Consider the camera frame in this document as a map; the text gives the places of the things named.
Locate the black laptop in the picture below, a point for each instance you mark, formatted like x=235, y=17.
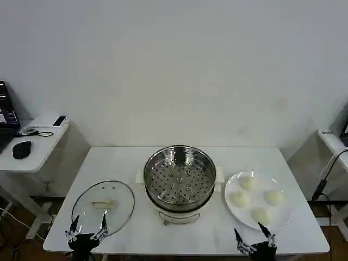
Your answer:
x=6, y=114

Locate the white steamed bun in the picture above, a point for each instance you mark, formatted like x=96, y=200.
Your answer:
x=239, y=199
x=274, y=197
x=261, y=215
x=248, y=183

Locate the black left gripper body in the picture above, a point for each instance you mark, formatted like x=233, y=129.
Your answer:
x=81, y=243

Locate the white electric cooker base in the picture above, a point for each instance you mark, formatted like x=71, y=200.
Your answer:
x=176, y=217

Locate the white side desk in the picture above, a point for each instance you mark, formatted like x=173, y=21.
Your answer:
x=40, y=152

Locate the black computer mouse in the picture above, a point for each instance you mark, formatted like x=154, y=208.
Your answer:
x=21, y=150

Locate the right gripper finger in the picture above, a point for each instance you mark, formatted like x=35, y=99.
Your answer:
x=269, y=237
x=239, y=242

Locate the perforated steel steamer basket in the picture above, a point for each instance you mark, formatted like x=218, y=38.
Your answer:
x=190, y=160

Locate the white round plate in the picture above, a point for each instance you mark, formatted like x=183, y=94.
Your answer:
x=282, y=214

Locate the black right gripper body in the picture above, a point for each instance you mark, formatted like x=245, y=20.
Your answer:
x=262, y=251

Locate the small white box device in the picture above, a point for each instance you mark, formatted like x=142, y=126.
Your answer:
x=60, y=121

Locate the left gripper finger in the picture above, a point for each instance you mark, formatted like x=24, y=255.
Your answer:
x=73, y=231
x=102, y=227

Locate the white desk with label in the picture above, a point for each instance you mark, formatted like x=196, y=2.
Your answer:
x=330, y=140

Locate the round glass lid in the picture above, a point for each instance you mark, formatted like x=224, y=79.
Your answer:
x=89, y=190

